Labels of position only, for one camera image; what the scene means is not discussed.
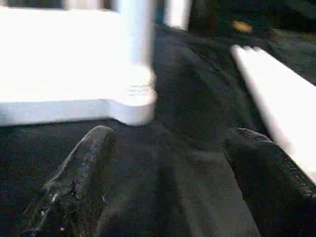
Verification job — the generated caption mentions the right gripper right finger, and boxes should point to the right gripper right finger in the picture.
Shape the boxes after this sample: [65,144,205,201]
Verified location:
[222,127,316,237]

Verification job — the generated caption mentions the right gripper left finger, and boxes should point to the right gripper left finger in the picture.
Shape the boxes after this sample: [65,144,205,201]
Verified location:
[22,125,117,237]

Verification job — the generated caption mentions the white plastic table top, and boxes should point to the white plastic table top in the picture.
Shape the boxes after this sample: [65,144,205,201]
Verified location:
[0,6,158,126]

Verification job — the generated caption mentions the black mat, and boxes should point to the black mat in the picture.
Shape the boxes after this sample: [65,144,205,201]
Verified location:
[0,24,316,237]

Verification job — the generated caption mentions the small yellow label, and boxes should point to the small yellow label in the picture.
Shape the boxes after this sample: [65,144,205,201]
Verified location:
[233,20,254,33]

